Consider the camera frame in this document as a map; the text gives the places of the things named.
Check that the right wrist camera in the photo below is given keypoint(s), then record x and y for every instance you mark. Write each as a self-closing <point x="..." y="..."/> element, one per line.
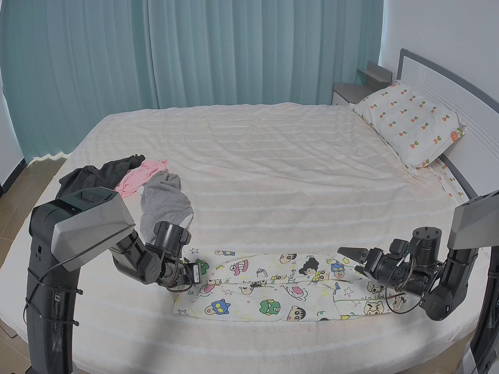
<point x="399" y="247"/>

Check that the blue-green curtain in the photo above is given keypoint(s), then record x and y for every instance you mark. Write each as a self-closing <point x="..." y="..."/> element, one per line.
<point x="253" y="33"/>
<point x="78" y="33"/>

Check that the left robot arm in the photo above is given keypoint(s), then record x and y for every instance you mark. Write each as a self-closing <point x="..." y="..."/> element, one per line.
<point x="85" y="224"/>

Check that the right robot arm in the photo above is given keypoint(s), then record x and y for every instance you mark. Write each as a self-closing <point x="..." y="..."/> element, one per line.
<point x="471" y="224"/>

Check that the white printed pyjama top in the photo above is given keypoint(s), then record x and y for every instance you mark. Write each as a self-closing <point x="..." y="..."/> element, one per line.
<point x="273" y="294"/>

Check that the grey bedside table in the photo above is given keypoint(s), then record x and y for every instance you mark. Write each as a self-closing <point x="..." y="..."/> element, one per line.
<point x="351" y="92"/>

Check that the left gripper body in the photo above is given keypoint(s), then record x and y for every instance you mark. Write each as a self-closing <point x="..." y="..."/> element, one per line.
<point x="197" y="272"/>

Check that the white printed pillow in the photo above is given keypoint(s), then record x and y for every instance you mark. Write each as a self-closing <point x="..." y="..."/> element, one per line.
<point x="413" y="123"/>

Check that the pink garment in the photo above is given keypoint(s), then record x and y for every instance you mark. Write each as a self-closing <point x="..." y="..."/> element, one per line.
<point x="136" y="175"/>

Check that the black garment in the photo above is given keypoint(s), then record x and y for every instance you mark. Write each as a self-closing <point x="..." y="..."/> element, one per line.
<point x="93" y="173"/>

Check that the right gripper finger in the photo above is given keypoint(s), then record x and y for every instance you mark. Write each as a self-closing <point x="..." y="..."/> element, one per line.
<point x="354" y="254"/>
<point x="363" y="272"/>

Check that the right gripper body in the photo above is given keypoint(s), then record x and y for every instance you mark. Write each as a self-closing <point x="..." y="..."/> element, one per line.
<point x="386" y="269"/>

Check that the grey sweater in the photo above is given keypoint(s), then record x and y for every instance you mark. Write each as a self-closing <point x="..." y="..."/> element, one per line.
<point x="163" y="201"/>

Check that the bed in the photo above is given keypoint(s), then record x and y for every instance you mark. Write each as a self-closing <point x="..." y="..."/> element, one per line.
<point x="273" y="162"/>

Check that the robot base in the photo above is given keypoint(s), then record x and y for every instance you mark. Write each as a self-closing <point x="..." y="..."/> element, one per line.
<point x="469" y="366"/>

